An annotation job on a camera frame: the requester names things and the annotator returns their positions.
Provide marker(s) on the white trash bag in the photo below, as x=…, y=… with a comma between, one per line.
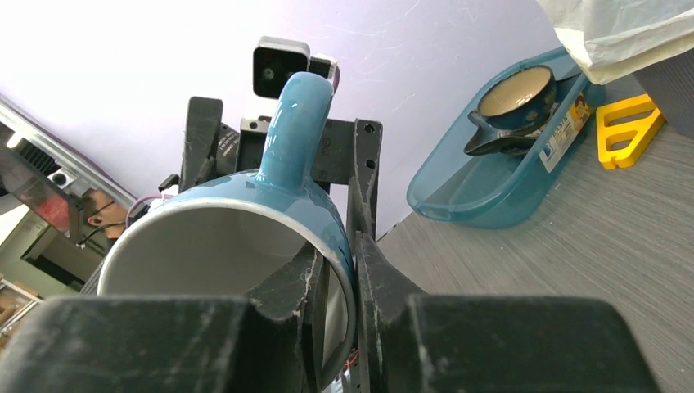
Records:
x=609, y=39

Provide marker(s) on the yellow plastic holder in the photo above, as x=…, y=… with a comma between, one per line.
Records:
x=625, y=129

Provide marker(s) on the grey trash bin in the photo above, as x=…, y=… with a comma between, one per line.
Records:
x=669, y=83

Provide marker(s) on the blue floral mug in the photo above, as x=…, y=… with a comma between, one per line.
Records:
x=227, y=235

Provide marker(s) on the person behind enclosure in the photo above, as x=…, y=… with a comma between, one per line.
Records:
x=100, y=209

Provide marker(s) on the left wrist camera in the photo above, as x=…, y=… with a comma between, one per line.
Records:
x=275, y=60

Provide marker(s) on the teal transparent plastic tub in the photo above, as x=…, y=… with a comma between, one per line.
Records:
x=503, y=189

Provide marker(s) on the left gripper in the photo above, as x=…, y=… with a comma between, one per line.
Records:
x=347, y=153

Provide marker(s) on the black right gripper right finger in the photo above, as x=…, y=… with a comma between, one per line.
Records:
x=412, y=341

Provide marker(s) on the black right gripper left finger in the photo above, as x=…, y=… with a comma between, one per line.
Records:
x=268, y=341

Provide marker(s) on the blue star-shaped plate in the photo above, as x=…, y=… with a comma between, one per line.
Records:
x=514, y=143

